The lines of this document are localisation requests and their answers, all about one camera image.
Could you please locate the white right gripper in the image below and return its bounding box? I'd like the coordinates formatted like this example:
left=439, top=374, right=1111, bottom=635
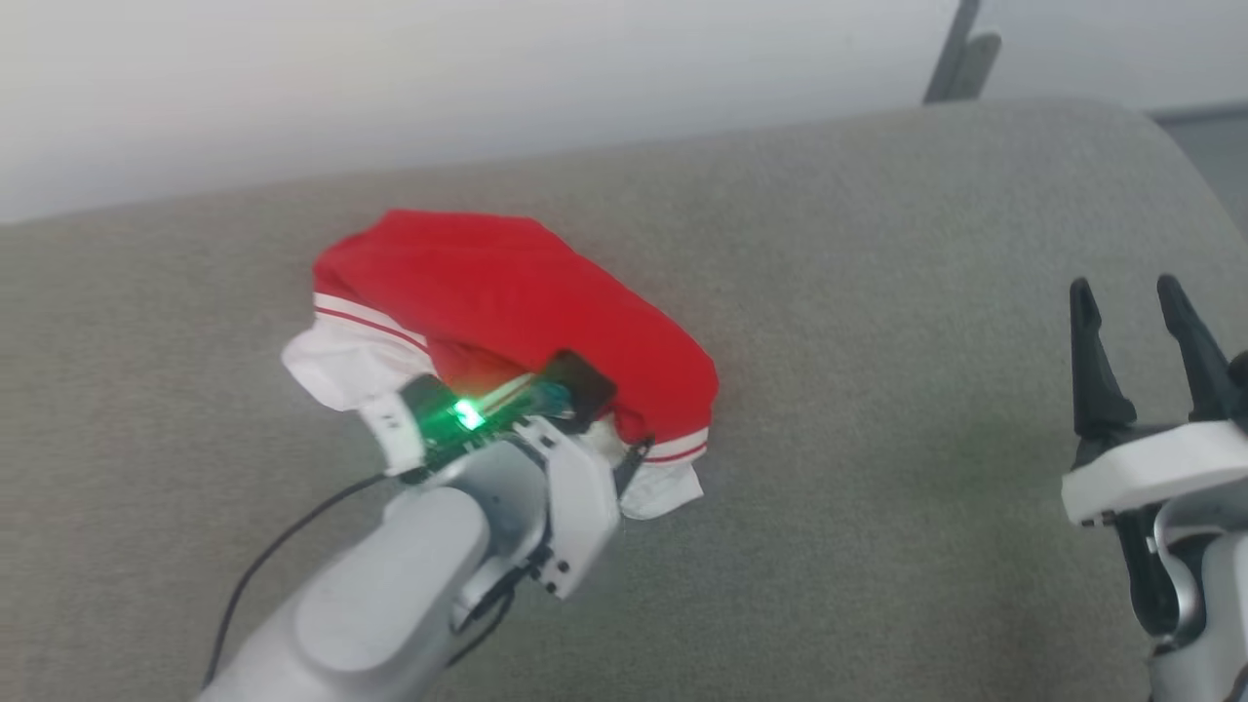
left=1061, top=275, right=1248, bottom=527

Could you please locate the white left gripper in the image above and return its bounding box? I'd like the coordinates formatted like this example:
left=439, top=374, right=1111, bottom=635
left=531, top=417, right=656, bottom=599

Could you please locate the red and white jersey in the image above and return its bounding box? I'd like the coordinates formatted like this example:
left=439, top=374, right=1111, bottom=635
left=283, top=210, right=721, bottom=521

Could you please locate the white paper label tag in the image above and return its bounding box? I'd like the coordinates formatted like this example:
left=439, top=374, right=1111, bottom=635
left=359, top=390, right=427, bottom=478

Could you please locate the grey fabric sofa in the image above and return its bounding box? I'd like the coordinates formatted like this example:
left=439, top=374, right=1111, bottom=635
left=0, top=97, right=1248, bottom=702

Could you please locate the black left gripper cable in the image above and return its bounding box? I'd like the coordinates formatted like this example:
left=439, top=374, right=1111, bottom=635
left=450, top=561, right=547, bottom=669

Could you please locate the grey upright post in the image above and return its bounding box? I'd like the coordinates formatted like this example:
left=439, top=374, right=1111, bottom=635
left=921, top=0, right=1003, bottom=105

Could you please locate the black left camera cable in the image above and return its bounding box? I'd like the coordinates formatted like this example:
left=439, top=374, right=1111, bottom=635
left=203, top=474, right=391, bottom=689

